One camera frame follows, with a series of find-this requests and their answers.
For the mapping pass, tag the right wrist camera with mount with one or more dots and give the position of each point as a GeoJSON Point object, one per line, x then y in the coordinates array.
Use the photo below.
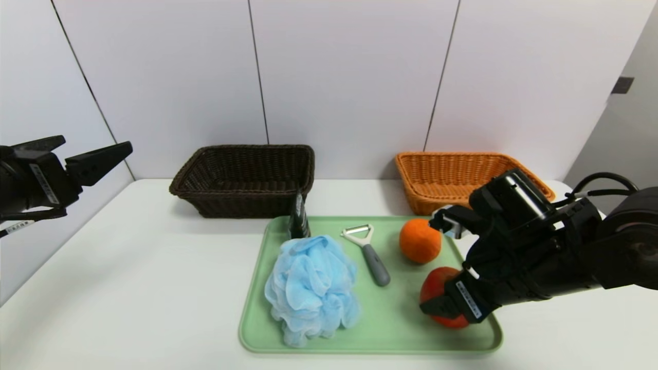
{"type": "Point", "coordinates": [509, 198]}

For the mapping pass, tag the red apple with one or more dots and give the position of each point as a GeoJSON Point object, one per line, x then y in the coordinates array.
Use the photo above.
{"type": "Point", "coordinates": [437, 282]}

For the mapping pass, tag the dark brown wicker basket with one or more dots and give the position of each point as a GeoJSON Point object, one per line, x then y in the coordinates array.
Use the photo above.
{"type": "Point", "coordinates": [247, 206]}

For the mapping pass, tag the dark wall switch plate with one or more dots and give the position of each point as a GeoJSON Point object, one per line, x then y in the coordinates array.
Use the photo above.
{"type": "Point", "coordinates": [622, 85]}

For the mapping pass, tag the green plastic tray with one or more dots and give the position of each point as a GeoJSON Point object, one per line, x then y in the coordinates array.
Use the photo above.
{"type": "Point", "coordinates": [390, 318]}

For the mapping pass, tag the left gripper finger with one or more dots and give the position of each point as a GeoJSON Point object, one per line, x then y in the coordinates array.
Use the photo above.
{"type": "Point", "coordinates": [95, 163]}
{"type": "Point", "coordinates": [38, 144]}

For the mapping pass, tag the blue mesh bath loofah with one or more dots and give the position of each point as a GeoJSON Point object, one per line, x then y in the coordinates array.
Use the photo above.
{"type": "Point", "coordinates": [311, 288]}

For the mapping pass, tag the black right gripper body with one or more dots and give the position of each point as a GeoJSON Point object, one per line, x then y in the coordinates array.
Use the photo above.
{"type": "Point", "coordinates": [467, 298]}

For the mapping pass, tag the orange wicker basket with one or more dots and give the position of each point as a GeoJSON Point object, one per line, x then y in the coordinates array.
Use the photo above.
{"type": "Point", "coordinates": [437, 180]}

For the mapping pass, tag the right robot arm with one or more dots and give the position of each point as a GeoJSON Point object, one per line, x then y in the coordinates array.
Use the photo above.
{"type": "Point", "coordinates": [622, 241]}

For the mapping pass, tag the black cosmetic tube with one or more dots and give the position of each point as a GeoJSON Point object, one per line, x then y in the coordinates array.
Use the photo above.
{"type": "Point", "coordinates": [298, 221]}

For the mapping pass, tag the orange fruit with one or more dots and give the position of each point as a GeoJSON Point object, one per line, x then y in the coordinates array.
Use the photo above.
{"type": "Point", "coordinates": [419, 241]}

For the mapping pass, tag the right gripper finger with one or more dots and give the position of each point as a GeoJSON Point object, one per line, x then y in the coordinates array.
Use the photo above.
{"type": "Point", "coordinates": [439, 307]}

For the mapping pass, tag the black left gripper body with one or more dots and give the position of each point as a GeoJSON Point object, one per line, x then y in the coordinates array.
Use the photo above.
{"type": "Point", "coordinates": [45, 183]}

